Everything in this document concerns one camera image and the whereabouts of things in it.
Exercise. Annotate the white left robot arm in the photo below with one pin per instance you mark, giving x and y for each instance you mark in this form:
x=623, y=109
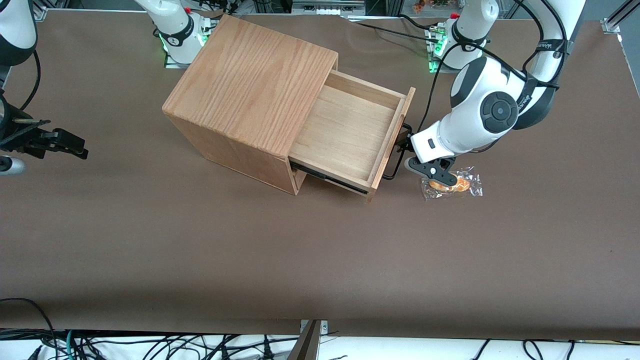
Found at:
x=480, y=105

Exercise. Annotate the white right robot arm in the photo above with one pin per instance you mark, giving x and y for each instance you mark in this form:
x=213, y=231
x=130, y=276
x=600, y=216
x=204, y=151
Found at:
x=175, y=35

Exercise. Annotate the metal camera bracket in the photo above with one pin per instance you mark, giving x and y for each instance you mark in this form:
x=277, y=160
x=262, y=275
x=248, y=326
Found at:
x=310, y=345

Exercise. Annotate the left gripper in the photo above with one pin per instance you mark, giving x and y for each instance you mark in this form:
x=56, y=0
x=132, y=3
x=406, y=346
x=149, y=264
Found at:
x=406, y=145

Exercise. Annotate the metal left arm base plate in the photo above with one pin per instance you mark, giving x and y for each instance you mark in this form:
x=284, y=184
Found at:
x=435, y=65

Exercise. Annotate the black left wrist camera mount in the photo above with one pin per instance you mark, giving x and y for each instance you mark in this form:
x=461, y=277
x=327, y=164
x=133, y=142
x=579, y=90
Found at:
x=432, y=171

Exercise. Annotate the wooden drawer cabinet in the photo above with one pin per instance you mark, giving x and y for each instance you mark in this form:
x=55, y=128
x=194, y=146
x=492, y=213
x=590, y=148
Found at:
x=250, y=85

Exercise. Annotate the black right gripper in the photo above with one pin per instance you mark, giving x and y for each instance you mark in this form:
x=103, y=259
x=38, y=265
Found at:
x=20, y=137

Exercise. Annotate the grey equipment box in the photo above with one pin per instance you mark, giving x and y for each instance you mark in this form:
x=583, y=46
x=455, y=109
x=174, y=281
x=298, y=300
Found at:
x=327, y=7

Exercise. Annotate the bread in clear wrapper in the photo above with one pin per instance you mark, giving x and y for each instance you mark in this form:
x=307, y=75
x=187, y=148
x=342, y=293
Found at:
x=470, y=189

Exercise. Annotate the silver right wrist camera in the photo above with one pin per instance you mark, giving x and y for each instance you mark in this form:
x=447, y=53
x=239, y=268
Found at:
x=11, y=166

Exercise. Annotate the wooden drawer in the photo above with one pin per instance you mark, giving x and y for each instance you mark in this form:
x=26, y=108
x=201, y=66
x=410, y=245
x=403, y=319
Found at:
x=345, y=130

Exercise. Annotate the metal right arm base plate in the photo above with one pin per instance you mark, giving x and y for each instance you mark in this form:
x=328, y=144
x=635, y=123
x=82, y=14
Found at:
x=172, y=64

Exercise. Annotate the aluminium frame profile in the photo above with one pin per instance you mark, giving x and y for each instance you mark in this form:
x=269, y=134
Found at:
x=612, y=22

